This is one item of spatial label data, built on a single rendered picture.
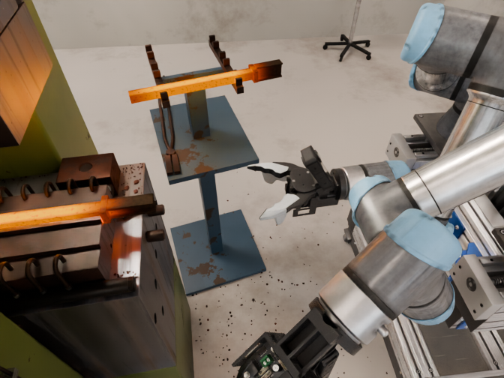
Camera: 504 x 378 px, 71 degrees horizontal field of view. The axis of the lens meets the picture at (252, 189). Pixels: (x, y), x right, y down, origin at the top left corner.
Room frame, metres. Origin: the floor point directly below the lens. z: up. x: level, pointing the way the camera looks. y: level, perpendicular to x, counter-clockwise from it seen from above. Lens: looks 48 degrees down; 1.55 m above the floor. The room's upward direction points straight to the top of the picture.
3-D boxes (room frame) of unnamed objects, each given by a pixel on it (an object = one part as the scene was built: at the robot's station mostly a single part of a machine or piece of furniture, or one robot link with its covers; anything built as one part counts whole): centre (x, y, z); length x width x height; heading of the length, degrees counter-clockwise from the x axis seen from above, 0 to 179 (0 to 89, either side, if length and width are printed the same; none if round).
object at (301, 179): (0.52, -0.14, 0.97); 0.12 x 0.08 x 0.09; 100
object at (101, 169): (0.59, 0.39, 0.95); 0.12 x 0.09 x 0.07; 100
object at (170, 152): (1.07, 0.32, 0.77); 0.60 x 0.04 x 0.01; 14
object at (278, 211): (0.45, -0.06, 0.98); 0.09 x 0.03 x 0.06; 136
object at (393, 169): (0.55, -0.29, 0.98); 0.11 x 0.08 x 0.09; 100
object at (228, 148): (0.99, 0.18, 0.75); 0.40 x 0.30 x 0.02; 19
